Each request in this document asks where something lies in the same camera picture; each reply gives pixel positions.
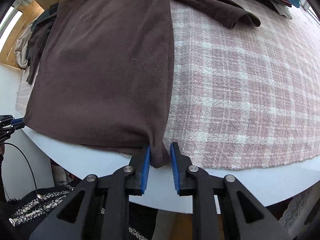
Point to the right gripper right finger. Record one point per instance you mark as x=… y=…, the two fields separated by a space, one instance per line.
x=222 y=207

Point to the dark blue-grey garment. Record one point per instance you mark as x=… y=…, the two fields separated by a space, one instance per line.
x=40 y=31

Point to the pink plaid table cloth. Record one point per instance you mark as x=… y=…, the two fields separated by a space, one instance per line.
x=243 y=97

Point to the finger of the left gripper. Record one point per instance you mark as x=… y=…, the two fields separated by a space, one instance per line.
x=5 y=133
x=9 y=122

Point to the white lace cloth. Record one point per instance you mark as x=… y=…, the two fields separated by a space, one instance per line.
x=297 y=212

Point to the brown fleece garment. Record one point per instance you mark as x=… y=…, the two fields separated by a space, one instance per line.
x=106 y=72

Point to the pine slat panel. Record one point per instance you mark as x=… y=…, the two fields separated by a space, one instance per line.
x=22 y=16

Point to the person's black tweed torso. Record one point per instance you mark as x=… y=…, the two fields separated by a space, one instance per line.
x=20 y=217

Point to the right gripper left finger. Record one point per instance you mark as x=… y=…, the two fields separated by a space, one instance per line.
x=98 y=208

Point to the beige knit garment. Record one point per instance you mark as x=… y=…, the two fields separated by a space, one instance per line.
x=21 y=47

